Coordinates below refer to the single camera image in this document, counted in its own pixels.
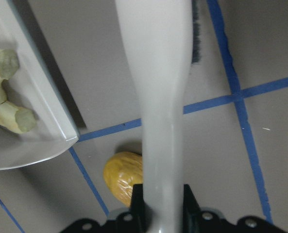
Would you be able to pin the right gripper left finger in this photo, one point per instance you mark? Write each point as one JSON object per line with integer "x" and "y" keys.
{"x": 140, "y": 210}

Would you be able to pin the beige brush black bristles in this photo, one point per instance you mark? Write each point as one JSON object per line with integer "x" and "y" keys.
{"x": 161, "y": 41}

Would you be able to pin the pale melon slice toy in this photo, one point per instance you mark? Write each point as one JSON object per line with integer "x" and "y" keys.
{"x": 14, "y": 118}

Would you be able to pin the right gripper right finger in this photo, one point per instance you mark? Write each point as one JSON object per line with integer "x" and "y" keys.
{"x": 186, "y": 217}

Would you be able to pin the yellow potato toy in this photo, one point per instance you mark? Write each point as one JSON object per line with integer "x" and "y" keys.
{"x": 121, "y": 172}

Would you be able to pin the beige plastic dustpan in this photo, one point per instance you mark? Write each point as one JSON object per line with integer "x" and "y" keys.
{"x": 32, "y": 87}

